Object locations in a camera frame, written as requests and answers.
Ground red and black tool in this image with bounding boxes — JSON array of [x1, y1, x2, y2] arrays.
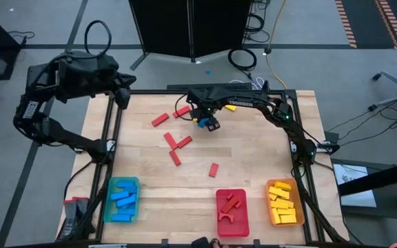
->
[[59, 196, 96, 242]]

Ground white paper sheet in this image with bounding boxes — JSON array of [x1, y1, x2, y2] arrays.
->
[[332, 163, 378, 209]]

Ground yellow power cable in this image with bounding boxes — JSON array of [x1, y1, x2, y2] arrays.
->
[[265, 0, 288, 90]]

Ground coiled black cable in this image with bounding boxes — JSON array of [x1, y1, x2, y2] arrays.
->
[[227, 47, 257, 72]]

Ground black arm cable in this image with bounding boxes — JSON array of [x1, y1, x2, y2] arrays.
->
[[83, 19, 113, 60], [174, 93, 195, 122]]

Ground black aluminium table frame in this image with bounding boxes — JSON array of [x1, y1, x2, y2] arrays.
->
[[55, 78, 349, 246]]

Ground red translucent plastic bin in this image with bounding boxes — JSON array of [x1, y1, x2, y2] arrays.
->
[[215, 188, 250, 238]]

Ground orange translucent plastic bin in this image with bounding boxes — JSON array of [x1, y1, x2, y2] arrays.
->
[[265, 178, 305, 227]]

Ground black side stand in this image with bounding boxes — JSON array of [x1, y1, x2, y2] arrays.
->
[[337, 158, 397, 248]]

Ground black folding partition screen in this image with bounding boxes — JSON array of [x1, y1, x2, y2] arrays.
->
[[128, 0, 253, 59]]

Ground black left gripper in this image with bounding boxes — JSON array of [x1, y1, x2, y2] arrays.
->
[[94, 56, 137, 110]]

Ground white cable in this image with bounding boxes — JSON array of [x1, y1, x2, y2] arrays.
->
[[228, 77, 265, 91]]

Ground green translucent plastic bin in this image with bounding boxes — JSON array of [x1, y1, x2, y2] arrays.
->
[[103, 176, 141, 224]]

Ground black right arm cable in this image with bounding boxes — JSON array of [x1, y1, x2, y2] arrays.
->
[[174, 93, 195, 122]]

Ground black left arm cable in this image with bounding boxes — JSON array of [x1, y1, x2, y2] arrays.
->
[[83, 19, 113, 60]]

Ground black flat bar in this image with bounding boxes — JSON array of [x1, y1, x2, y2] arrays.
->
[[166, 82, 254, 92]]

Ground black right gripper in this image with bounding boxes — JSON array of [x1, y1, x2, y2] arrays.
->
[[190, 107, 221, 133]]

